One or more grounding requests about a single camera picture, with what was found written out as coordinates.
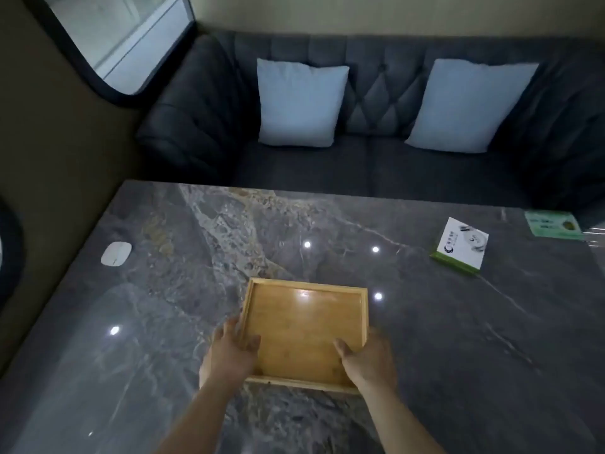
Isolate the white and green box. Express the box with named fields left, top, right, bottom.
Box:
left=429, top=217, right=490, bottom=276

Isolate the person's right hand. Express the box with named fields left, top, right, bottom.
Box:
left=333, top=327, right=399, bottom=392

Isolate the person's right forearm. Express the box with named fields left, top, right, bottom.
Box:
left=359, top=385, right=447, bottom=454

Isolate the person's left forearm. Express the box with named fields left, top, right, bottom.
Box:
left=153, top=373, right=246, bottom=454

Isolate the white oval device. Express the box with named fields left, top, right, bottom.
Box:
left=101, top=242, right=132, bottom=266

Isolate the wooden tray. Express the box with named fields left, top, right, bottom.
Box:
left=239, top=278, right=369, bottom=395

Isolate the green card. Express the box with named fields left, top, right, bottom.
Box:
left=524, top=210, right=585, bottom=242

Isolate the person's left hand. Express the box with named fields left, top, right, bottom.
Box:
left=199, top=316, right=262, bottom=388

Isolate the light blue square cushion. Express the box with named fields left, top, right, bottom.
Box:
left=256, top=58, right=350, bottom=148
left=405, top=59, right=540, bottom=154

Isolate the dark grey tufted sofa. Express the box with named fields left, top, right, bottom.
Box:
left=136, top=30, right=605, bottom=218

